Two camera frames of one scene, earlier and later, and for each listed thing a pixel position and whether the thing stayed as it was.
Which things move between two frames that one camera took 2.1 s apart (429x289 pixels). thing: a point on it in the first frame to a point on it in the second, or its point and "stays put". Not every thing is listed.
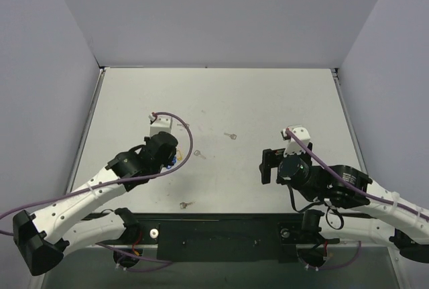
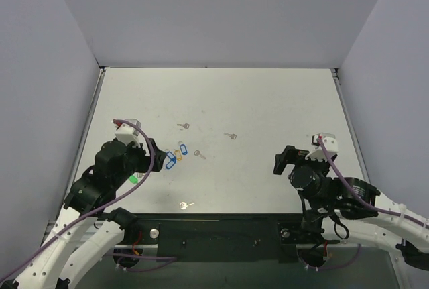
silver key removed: [232, 136] stays put
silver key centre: [198, 153] stays put
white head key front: [184, 205] stays put
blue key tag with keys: [174, 161] to [184, 149]
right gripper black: [266, 166] to [288, 159]
